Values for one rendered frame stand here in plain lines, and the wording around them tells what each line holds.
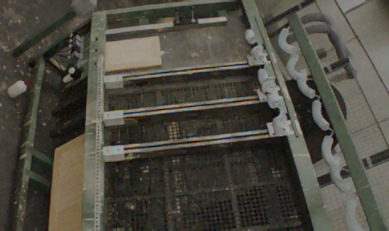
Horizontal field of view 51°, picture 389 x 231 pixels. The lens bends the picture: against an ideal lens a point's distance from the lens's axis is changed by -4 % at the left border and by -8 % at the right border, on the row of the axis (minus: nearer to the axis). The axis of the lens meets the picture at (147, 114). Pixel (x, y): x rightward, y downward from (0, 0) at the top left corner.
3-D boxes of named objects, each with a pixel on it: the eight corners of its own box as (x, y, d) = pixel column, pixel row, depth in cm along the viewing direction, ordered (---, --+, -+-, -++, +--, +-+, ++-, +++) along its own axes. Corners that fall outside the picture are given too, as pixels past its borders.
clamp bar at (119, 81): (106, 81, 305) (99, 56, 286) (271, 63, 299) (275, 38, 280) (105, 91, 298) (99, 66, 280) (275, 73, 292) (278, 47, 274)
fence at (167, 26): (106, 34, 338) (105, 30, 335) (225, 20, 334) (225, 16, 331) (106, 38, 335) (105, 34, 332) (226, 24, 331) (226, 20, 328)
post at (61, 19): (13, 50, 373) (73, 5, 341) (18, 53, 377) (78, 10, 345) (11, 54, 369) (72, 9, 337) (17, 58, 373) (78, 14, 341)
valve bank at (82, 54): (57, 35, 336) (79, 19, 326) (69, 45, 345) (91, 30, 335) (50, 80, 304) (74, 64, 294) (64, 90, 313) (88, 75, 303)
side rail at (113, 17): (107, 20, 359) (106, 10, 350) (237, 6, 354) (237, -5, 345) (107, 25, 355) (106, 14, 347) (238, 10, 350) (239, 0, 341)
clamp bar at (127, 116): (105, 116, 284) (98, 92, 265) (283, 97, 278) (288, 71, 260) (105, 128, 277) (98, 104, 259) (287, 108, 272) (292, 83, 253)
